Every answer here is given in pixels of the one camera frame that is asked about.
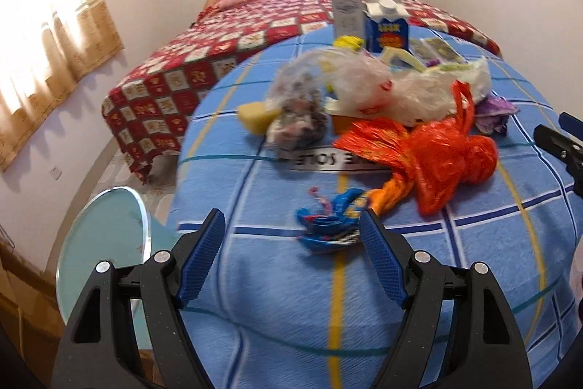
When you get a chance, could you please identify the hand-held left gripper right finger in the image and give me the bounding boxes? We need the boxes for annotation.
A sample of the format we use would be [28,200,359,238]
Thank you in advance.
[359,209,533,389]

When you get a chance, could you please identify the purple foil wrapper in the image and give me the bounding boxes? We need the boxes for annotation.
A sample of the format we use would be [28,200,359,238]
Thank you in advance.
[474,95,520,135]

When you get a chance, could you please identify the pale yellow wrapper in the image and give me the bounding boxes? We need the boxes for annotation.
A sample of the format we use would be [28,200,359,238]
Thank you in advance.
[380,46,429,73]

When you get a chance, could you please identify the grey cardboard box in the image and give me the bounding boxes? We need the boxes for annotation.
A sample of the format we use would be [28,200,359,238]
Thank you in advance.
[330,0,365,41]

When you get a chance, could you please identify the clear plastic bag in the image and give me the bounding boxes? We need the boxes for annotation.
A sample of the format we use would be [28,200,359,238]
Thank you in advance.
[314,47,493,128]

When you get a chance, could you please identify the blue snack wrapper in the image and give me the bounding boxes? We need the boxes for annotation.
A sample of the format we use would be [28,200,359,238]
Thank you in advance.
[295,187,379,255]

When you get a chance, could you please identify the beige patterned curtain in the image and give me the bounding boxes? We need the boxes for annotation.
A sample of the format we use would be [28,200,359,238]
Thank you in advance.
[0,0,125,173]

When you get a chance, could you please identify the black white printed strip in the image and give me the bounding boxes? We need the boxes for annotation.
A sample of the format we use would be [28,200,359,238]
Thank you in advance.
[278,147,392,173]

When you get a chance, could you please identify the bed with red quilt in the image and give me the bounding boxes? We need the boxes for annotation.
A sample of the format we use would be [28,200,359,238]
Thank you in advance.
[101,0,502,184]

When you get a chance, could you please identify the blue carton with white cap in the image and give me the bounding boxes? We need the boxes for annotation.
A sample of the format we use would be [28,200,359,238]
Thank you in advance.
[363,0,411,54]

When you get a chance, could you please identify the blue plaid blanket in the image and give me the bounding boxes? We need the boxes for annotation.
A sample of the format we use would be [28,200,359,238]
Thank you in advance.
[171,24,583,389]

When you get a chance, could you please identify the clear bag of dark scraps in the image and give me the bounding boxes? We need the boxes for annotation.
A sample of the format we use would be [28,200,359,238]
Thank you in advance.
[264,49,331,148]

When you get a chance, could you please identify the yellow sponge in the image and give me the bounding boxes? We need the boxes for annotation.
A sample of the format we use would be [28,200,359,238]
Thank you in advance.
[237,102,283,135]

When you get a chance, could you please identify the wooden cabinet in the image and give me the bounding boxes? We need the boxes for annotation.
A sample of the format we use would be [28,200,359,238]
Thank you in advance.
[0,234,64,372]

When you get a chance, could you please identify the orange plastic bag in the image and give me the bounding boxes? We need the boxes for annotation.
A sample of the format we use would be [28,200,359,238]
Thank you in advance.
[333,80,499,217]

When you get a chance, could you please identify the yellow crumpled paper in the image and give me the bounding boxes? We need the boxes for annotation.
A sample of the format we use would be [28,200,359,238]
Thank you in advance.
[334,34,365,51]

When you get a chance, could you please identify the printed foil packets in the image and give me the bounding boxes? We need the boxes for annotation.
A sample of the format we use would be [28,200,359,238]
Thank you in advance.
[410,37,463,64]

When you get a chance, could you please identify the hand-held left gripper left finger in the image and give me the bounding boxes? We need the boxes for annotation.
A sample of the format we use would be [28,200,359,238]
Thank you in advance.
[51,209,227,389]

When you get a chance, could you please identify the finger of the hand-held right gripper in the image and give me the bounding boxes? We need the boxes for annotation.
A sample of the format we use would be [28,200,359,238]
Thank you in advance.
[559,112,583,140]
[534,124,583,189]

